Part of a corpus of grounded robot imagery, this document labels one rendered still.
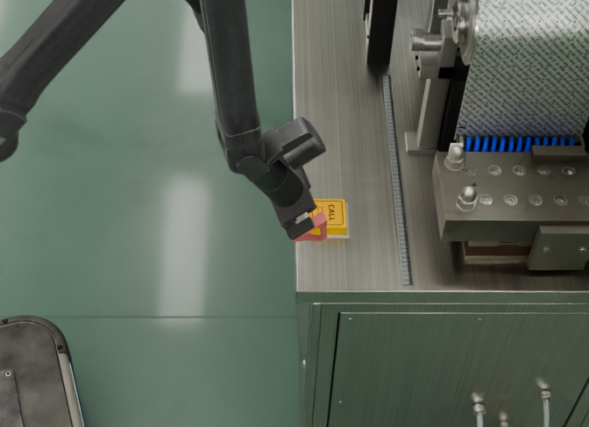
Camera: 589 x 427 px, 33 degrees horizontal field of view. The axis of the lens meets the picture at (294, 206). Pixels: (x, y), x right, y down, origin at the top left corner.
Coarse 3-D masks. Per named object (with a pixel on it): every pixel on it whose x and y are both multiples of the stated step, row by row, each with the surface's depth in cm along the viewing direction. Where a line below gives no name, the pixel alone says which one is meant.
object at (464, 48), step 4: (468, 0) 165; (472, 0) 163; (468, 4) 165; (472, 4) 163; (472, 8) 163; (472, 12) 163; (472, 16) 163; (472, 20) 163; (472, 24) 163; (472, 28) 163; (468, 32) 165; (472, 32) 164; (468, 36) 165; (468, 40) 165; (460, 44) 172; (464, 44) 170; (468, 44) 165; (460, 48) 172; (464, 48) 169; (468, 48) 166; (464, 52) 169; (468, 52) 167
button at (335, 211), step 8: (320, 200) 185; (328, 200) 185; (336, 200) 185; (344, 200) 185; (320, 208) 184; (328, 208) 184; (336, 208) 184; (344, 208) 184; (312, 216) 183; (328, 216) 183; (336, 216) 183; (344, 216) 183; (328, 224) 181; (336, 224) 182; (344, 224) 182; (312, 232) 182; (320, 232) 182; (328, 232) 182; (336, 232) 182; (344, 232) 182
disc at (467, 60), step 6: (474, 0) 162; (474, 6) 162; (474, 12) 162; (474, 18) 162; (474, 24) 162; (474, 30) 162; (474, 36) 162; (474, 42) 163; (474, 48) 164; (462, 54) 173; (468, 54) 167; (468, 60) 167
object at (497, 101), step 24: (480, 72) 169; (504, 72) 169; (528, 72) 169; (552, 72) 169; (576, 72) 170; (480, 96) 174; (504, 96) 174; (528, 96) 174; (552, 96) 174; (576, 96) 174; (480, 120) 179; (504, 120) 179; (528, 120) 179; (552, 120) 179; (576, 120) 179
